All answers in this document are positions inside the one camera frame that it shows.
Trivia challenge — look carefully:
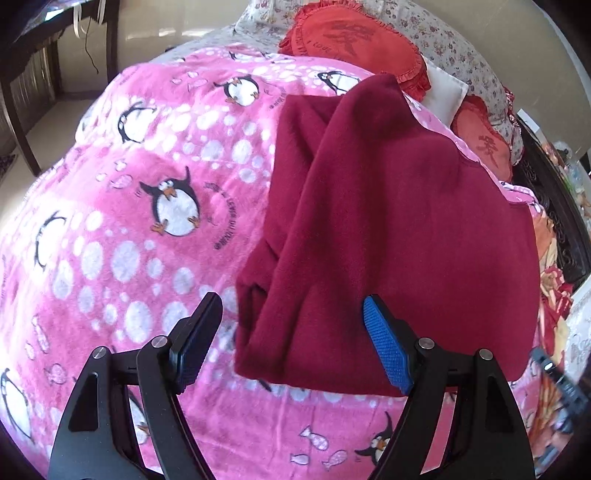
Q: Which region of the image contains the pink penguin print blanket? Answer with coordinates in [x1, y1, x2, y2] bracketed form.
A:
[0, 46, 555, 480]

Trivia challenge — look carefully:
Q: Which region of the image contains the red cream orange blanket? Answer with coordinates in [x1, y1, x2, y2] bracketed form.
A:
[526, 203, 587, 472]

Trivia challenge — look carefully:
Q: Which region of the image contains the white embroidered cover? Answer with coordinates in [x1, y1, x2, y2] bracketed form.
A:
[566, 295, 591, 384]

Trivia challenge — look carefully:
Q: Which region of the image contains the large red ruffled cushion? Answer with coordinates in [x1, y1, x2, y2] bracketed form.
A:
[277, 0, 432, 100]

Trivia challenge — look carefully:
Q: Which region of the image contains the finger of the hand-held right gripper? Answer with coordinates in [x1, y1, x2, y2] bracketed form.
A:
[530, 347, 583, 432]

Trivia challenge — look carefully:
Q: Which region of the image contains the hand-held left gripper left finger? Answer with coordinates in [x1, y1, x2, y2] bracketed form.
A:
[48, 292, 223, 480]

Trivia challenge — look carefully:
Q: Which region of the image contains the black cable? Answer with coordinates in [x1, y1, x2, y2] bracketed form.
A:
[82, 0, 100, 75]

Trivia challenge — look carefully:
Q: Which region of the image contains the dark wooden table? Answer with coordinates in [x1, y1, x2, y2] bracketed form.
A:
[0, 0, 123, 176]

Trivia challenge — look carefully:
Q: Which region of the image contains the maroon fleece sweater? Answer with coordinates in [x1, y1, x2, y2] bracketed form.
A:
[233, 74, 543, 398]

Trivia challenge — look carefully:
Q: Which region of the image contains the small red cushion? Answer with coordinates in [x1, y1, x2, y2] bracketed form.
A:
[450, 95, 515, 183]

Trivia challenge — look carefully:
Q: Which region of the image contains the floral pillow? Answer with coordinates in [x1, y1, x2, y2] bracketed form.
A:
[233, 0, 525, 162]

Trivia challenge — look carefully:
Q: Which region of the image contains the dark carved wooden headboard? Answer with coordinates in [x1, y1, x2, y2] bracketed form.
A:
[512, 111, 591, 284]

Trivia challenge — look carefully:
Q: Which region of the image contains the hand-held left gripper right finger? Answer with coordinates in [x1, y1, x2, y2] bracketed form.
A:
[362, 295, 536, 480]

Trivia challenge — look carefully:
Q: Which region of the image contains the white pillow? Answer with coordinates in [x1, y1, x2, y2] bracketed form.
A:
[402, 60, 469, 125]

